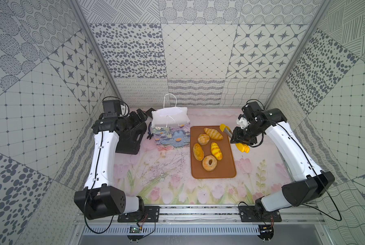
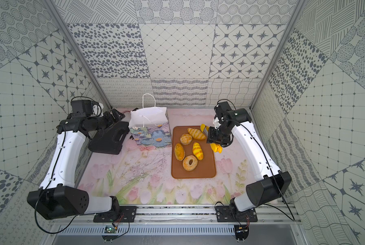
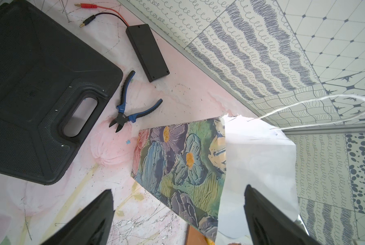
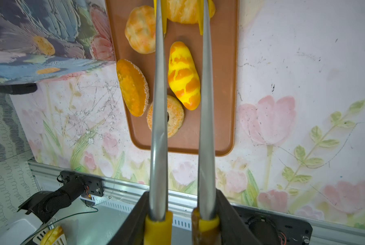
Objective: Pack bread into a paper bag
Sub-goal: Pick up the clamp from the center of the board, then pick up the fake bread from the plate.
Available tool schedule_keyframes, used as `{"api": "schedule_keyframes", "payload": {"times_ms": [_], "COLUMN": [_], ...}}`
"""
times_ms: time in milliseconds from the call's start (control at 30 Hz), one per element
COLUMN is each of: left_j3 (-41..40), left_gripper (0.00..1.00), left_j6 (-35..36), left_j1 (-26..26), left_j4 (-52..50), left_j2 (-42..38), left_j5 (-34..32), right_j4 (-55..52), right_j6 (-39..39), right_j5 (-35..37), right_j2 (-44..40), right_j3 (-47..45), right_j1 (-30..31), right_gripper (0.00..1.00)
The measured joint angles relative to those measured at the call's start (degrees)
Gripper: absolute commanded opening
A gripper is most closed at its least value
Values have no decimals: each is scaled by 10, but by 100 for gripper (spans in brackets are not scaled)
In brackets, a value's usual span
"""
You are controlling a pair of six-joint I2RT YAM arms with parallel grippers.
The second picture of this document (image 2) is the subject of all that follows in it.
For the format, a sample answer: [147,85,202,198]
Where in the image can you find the yellow steel food tongs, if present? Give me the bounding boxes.
[200,124,222,153]

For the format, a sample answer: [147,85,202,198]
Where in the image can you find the striped croissant bread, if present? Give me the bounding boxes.
[187,128,207,140]

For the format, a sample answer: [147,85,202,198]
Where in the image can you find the yellow striped long bread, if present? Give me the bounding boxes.
[192,142,204,160]

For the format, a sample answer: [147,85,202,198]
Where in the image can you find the round bun bread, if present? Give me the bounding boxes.
[180,133,193,146]

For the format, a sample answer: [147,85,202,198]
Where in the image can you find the ring donut bread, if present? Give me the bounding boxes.
[182,155,198,172]

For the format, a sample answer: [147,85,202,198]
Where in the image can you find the oval green-topped bread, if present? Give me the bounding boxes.
[174,143,185,161]

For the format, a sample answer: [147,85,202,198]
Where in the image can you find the floral paper gift bag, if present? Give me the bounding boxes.
[128,93,172,149]

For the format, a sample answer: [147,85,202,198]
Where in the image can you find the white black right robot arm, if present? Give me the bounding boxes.
[206,102,292,212]

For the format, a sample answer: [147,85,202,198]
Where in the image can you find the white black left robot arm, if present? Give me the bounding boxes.
[27,109,125,221]

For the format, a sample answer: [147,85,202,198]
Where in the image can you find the brown serving tray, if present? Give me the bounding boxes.
[171,126,217,179]

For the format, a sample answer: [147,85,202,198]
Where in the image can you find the floral table mat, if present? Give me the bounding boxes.
[79,109,269,205]

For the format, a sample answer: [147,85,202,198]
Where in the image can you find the right controller board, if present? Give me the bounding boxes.
[234,225,249,242]

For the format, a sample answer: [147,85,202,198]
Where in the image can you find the controller board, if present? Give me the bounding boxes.
[102,226,118,242]
[234,225,249,242]

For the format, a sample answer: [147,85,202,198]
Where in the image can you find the left controller board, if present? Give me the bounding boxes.
[102,226,118,242]

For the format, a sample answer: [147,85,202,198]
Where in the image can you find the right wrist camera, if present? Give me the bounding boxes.
[213,101,231,128]

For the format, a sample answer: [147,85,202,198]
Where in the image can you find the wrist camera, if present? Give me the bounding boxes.
[70,96,103,118]
[213,101,231,128]

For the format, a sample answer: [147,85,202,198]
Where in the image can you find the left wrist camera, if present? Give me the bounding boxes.
[70,96,103,118]

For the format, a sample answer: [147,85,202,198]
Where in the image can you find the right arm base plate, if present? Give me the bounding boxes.
[214,205,258,223]

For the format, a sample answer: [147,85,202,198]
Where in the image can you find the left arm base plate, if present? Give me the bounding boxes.
[93,206,138,223]

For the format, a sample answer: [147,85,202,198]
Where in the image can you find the aluminium mounting rail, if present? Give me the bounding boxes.
[49,203,302,226]

